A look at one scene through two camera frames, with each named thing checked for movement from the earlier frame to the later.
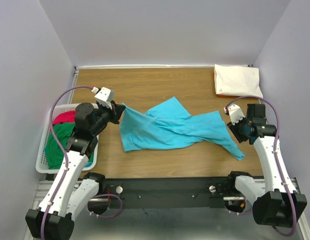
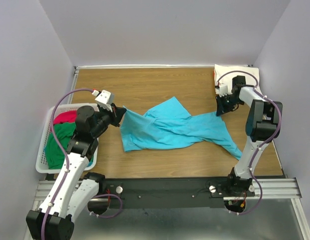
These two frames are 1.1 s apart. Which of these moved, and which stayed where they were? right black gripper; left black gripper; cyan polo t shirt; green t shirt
Moved: right black gripper
Stayed: left black gripper; green t shirt; cyan polo t shirt
